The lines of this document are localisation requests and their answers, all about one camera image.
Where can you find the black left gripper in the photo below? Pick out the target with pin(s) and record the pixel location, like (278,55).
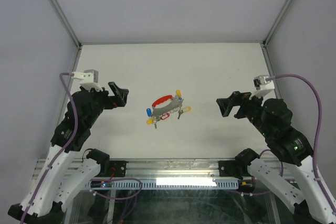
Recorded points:
(120,94)

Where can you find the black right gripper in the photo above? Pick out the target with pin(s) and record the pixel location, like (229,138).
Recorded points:
(225,104)

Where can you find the yellow key tag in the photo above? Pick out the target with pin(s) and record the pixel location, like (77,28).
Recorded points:
(185,110)

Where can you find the red key tag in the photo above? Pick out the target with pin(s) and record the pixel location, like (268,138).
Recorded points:
(165,116)

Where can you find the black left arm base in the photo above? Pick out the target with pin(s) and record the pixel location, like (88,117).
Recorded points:
(115,169)

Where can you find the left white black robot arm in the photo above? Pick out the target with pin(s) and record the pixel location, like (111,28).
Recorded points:
(49,197)

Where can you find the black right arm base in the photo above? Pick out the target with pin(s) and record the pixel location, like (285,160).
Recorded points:
(232,168)

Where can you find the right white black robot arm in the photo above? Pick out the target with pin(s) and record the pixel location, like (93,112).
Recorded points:
(308,202)

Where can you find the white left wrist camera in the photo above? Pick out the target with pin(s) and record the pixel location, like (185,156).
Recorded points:
(88,80)

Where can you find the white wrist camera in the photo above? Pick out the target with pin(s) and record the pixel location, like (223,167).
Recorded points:
(263,85)
(88,80)

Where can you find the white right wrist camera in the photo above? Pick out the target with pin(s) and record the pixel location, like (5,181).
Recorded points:
(263,85)

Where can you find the aluminium front rail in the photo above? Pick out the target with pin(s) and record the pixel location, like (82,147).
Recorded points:
(153,168)

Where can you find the perforated grey cable duct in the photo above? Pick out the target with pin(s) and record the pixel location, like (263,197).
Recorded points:
(168,183)

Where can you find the left aluminium frame post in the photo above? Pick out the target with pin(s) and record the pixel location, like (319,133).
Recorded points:
(65,22)

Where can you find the aluminium frame post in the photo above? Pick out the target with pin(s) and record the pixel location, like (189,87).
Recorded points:
(65,22)
(278,20)

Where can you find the right aluminium frame post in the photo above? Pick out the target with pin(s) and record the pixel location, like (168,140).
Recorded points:
(278,20)

